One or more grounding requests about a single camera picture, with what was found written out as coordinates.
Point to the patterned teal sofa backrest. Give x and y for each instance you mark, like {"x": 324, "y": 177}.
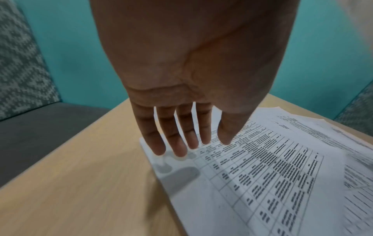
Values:
{"x": 20, "y": 76}
{"x": 357, "y": 113}

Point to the printed table paper sheet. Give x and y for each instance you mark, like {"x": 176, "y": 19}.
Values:
{"x": 262, "y": 179}

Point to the printed text paper sheet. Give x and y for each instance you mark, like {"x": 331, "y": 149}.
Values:
{"x": 323, "y": 129}
{"x": 360, "y": 184}

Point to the person's left hand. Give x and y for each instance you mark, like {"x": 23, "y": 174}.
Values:
{"x": 189, "y": 57}

